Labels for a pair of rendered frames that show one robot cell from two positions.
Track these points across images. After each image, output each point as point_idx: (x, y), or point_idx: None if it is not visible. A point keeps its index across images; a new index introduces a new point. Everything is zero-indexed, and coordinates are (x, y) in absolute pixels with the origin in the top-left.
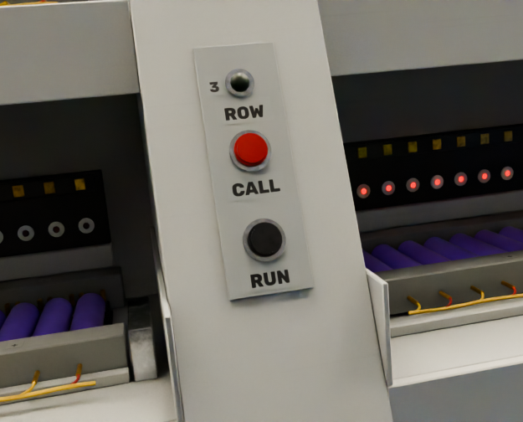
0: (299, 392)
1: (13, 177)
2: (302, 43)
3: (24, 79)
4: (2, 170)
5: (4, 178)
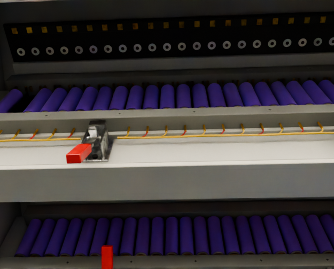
0: None
1: None
2: None
3: None
4: None
5: None
